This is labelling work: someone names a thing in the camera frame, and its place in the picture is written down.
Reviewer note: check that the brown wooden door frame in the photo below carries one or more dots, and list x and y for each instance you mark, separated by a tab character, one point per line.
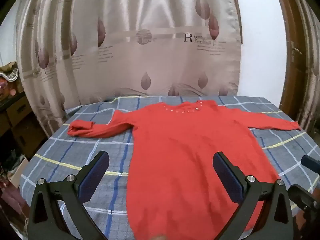
287	55

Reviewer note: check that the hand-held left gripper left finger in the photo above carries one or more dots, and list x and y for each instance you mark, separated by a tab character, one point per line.
94	173

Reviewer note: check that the beige leaf print curtain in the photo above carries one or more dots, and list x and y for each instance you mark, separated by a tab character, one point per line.
140	42

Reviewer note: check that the grey plaid bed sheet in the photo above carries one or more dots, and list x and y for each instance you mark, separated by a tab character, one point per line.
75	155

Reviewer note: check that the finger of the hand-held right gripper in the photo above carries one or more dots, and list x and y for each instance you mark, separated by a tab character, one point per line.
303	197
310	163

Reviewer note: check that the red knit sweater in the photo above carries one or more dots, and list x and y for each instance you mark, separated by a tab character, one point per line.
180	155

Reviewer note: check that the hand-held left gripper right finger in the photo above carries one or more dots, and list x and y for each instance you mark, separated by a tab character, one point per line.
228	177

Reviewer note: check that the patterned cloth bundle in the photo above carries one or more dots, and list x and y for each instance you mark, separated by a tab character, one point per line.
8	71

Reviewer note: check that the wooden cabinet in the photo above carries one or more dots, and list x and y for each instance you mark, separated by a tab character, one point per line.
13	120

